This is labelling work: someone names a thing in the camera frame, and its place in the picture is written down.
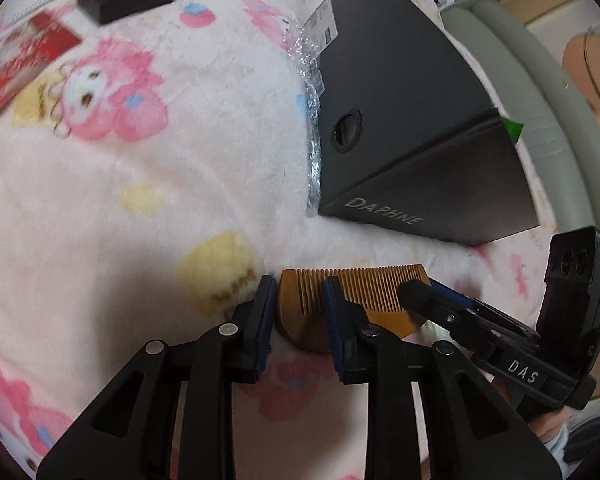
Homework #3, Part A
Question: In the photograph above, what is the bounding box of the large black cardboard box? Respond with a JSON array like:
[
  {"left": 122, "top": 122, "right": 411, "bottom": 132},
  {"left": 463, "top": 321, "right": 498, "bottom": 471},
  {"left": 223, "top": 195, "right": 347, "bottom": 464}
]
[{"left": 305, "top": 0, "right": 540, "bottom": 247}]

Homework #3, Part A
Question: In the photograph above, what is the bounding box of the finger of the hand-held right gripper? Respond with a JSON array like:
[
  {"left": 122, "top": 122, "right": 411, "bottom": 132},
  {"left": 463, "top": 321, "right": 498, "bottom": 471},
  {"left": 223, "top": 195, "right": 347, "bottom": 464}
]
[
  {"left": 429, "top": 281, "right": 532, "bottom": 342},
  {"left": 397, "top": 281, "right": 487, "bottom": 362}
]

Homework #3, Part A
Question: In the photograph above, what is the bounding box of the green tape piece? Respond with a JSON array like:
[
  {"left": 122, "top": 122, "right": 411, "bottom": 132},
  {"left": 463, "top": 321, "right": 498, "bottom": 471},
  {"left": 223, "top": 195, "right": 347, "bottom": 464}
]
[{"left": 500, "top": 116, "right": 525, "bottom": 144}]

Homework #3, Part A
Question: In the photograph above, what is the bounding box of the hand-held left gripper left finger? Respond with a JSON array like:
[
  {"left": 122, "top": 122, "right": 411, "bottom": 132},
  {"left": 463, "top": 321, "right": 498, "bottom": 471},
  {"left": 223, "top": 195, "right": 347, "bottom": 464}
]
[{"left": 36, "top": 274, "right": 278, "bottom": 480}]

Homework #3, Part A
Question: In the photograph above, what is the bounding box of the clear plastic wrap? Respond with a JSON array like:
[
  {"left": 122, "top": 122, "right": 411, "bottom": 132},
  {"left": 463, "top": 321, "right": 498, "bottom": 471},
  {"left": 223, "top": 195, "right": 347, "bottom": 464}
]
[{"left": 284, "top": 10, "right": 332, "bottom": 219}]

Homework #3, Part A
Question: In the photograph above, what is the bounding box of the pink printed blanket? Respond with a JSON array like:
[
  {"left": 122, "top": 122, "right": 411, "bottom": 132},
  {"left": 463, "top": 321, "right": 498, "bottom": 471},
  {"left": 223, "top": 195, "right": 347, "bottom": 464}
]
[{"left": 0, "top": 0, "right": 588, "bottom": 480}]

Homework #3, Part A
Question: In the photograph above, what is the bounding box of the wooden comb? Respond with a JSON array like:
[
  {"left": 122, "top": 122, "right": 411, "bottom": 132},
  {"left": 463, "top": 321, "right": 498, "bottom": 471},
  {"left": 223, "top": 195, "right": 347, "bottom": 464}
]
[{"left": 276, "top": 264, "right": 433, "bottom": 356}]

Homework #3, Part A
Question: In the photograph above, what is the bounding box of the red printed packet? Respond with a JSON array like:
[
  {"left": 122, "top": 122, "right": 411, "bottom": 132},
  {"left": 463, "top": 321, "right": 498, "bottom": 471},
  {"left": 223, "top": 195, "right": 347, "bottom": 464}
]
[{"left": 0, "top": 10, "right": 84, "bottom": 124}]

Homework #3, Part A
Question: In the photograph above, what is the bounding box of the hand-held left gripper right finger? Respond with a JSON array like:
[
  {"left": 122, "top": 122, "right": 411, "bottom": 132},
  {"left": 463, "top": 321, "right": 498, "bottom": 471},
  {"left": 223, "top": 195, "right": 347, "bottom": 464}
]
[{"left": 321, "top": 275, "right": 566, "bottom": 480}]

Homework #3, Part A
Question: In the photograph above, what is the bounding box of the grey padded bed edge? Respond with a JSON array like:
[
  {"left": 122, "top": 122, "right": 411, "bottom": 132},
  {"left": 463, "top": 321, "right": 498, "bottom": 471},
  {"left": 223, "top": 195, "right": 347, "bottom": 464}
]
[{"left": 439, "top": 0, "right": 600, "bottom": 241}]

